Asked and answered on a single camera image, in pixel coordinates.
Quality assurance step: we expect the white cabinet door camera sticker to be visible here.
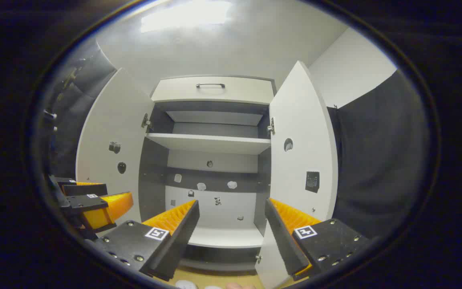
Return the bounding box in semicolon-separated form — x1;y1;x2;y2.
75;67;155;241

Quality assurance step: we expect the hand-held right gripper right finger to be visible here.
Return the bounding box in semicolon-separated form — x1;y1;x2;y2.
264;197;372;281

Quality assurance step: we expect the white cabinet drawer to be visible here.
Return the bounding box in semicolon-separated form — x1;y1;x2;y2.
151;76;276;106

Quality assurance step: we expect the white shoe cabinet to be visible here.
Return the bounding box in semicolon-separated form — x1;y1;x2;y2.
138;74;278;277

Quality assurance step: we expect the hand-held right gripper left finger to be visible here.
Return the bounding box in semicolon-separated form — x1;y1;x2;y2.
95;199;200;281

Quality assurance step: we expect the white cabinet door calendar sticker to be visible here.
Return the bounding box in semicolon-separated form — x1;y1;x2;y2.
254;60;339;289

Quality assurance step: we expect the black backdrop cloth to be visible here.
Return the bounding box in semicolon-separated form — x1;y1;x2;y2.
326;69;430;240

